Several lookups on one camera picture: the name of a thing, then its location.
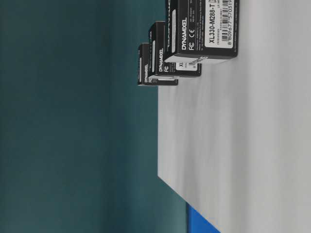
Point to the far black Dynamixel box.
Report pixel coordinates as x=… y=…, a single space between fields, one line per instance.
x=143 y=78

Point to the black dynamixel box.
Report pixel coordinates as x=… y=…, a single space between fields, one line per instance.
x=143 y=78
x=201 y=31
x=157 y=67

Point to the middle black Dynamixel box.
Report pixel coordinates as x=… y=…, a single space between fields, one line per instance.
x=157 y=67

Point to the white foam base board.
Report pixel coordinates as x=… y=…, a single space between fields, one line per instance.
x=235 y=143

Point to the near black Dynamixel box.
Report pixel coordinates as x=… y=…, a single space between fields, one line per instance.
x=201 y=31

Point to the blue table cloth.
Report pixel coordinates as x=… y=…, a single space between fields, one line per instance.
x=198 y=224

